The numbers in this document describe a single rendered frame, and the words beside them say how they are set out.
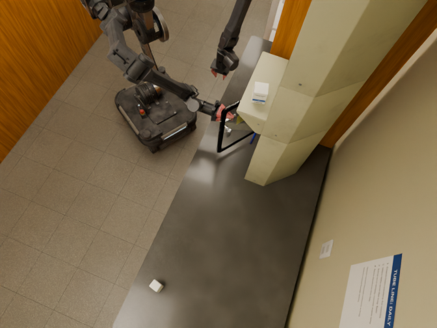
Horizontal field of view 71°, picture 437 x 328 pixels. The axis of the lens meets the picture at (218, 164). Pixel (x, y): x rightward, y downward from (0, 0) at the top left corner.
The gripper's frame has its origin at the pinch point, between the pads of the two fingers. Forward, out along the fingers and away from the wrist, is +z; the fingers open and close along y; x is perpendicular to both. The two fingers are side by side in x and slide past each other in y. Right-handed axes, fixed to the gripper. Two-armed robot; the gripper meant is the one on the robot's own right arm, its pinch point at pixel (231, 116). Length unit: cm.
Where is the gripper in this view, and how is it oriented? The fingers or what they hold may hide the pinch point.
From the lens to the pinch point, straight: 148.9
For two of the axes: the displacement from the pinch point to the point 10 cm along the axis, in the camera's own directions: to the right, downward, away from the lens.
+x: 3.6, -8.4, 4.0
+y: 0.6, -4.1, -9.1
